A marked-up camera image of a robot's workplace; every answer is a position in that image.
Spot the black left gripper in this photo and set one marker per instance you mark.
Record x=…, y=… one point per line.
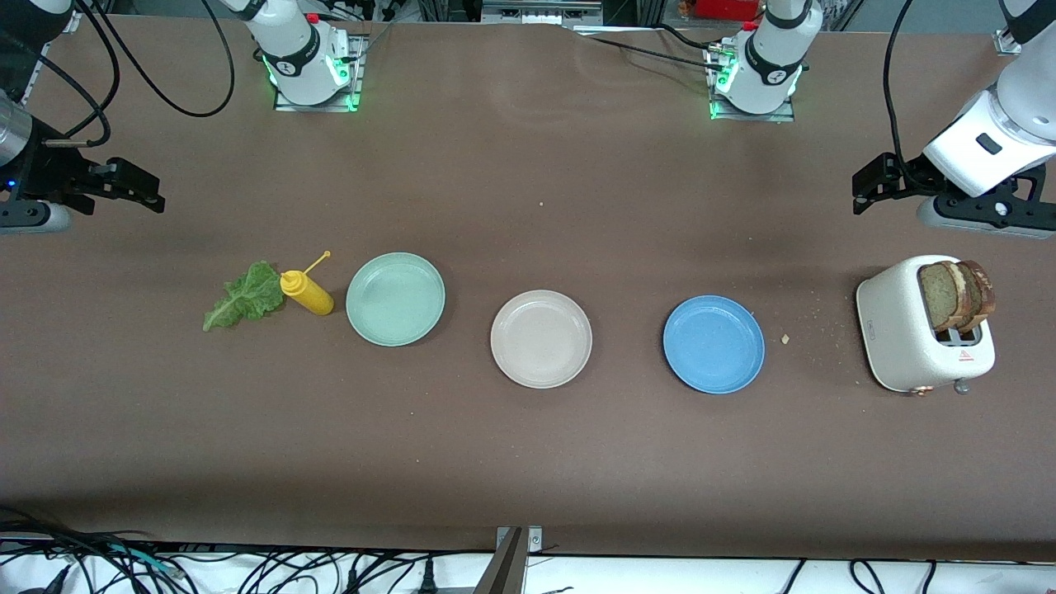
x=906, y=176

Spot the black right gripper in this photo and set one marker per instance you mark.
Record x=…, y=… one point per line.
x=43, y=171

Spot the light crust bread slice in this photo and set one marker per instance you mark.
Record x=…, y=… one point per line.
x=936, y=293

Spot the green lettuce leaf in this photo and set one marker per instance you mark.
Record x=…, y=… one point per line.
x=252, y=297

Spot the yellow squeeze bottle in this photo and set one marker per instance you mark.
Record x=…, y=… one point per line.
x=309, y=295

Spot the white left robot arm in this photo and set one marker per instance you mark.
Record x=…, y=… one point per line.
x=767, y=58

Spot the blue plate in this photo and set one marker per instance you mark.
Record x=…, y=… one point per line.
x=714, y=344

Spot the green plate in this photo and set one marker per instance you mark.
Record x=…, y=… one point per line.
x=396, y=299

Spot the beige plate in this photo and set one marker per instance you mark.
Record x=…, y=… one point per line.
x=540, y=338

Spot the white toaster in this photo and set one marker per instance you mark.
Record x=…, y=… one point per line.
x=895, y=330

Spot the dark crust bread slice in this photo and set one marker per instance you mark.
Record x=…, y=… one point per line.
x=984, y=289

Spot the aluminium profile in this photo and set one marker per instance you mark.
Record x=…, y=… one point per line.
x=1008, y=43

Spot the red box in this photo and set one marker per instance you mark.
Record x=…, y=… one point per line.
x=726, y=8

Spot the black power plug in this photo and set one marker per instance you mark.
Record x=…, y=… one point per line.
x=428, y=577

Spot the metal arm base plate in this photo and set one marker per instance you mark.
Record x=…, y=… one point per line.
x=784, y=117
x=285, y=103

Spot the aluminium table edge rail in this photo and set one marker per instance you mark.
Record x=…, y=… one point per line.
x=33, y=78

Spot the silver metal frame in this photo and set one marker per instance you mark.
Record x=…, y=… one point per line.
x=540, y=12

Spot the small metal bracket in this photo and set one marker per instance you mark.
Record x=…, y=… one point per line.
x=535, y=540

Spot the grey metal post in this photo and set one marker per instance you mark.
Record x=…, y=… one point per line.
x=505, y=569

